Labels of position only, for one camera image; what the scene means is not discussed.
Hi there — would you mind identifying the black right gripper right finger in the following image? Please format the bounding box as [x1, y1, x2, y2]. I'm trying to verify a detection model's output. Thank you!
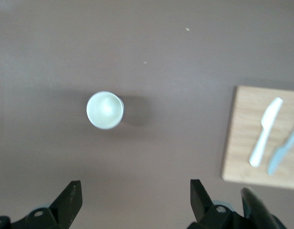
[186, 178, 247, 229]

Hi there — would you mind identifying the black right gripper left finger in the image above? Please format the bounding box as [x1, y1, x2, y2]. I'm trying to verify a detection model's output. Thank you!
[12, 180, 83, 229]

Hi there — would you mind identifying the white plastic cup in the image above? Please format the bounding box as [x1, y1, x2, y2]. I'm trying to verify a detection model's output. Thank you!
[86, 91, 125, 131]

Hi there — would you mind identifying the wooden cutting board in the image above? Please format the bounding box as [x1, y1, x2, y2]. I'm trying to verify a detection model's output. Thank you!
[220, 85, 294, 190]

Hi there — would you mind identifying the grey plastic knife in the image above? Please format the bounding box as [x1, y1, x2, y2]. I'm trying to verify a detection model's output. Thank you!
[266, 120, 294, 176]

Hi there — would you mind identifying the white plastic knife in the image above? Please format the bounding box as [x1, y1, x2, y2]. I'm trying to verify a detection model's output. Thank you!
[248, 96, 284, 167]

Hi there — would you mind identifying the brown table cover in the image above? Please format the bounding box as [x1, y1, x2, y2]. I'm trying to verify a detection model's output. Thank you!
[0, 0, 294, 229]

